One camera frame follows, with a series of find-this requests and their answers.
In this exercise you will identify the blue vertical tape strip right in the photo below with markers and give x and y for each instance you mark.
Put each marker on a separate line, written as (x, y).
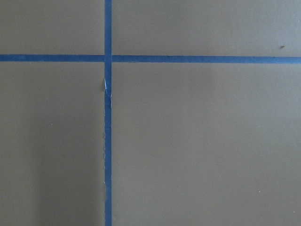
(107, 112)

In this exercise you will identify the blue horizontal tape strip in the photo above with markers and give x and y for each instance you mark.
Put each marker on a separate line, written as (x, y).
(151, 59)

